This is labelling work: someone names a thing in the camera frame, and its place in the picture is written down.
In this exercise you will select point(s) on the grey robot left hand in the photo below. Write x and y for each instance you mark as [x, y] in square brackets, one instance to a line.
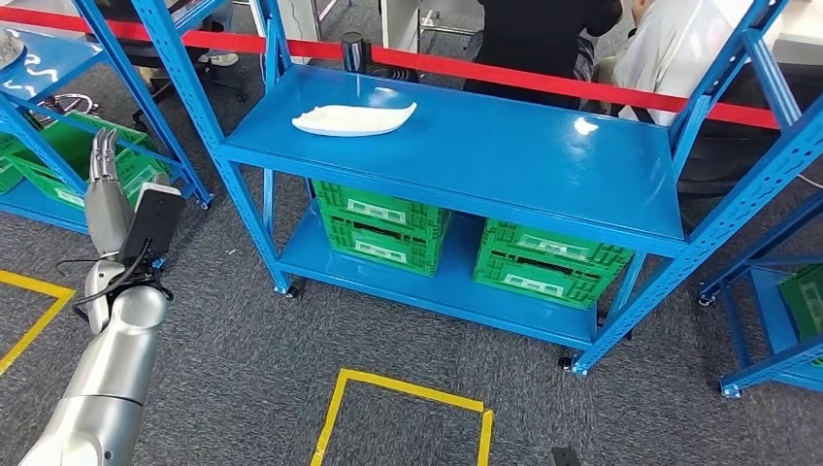
[108, 215]

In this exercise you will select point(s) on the white moulded plastic part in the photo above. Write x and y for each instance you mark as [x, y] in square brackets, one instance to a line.
[353, 120]

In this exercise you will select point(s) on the blue metal shelf rack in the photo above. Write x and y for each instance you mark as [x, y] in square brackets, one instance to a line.
[450, 148]
[765, 321]
[45, 64]

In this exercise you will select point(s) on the grey moulded part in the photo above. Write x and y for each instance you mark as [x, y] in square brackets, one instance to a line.
[9, 51]

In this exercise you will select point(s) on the yellow floor tape square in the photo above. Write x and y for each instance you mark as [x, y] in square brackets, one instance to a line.
[411, 390]
[38, 285]

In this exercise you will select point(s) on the black office chair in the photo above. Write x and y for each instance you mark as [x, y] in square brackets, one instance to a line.
[117, 8]
[739, 161]

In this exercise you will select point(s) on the red barrier belt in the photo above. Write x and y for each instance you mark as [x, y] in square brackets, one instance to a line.
[501, 74]
[225, 42]

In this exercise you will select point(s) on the white panel board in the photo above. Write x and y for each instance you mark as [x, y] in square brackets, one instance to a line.
[299, 26]

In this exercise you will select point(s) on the white desk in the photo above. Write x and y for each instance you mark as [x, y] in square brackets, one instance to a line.
[804, 26]
[398, 19]

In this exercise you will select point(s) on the small black floor object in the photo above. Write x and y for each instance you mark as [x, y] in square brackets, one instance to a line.
[602, 319]

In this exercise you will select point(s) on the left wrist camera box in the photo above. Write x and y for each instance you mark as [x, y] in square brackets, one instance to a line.
[154, 222]

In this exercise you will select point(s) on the black-topped stanchion post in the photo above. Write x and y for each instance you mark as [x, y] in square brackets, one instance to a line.
[352, 51]

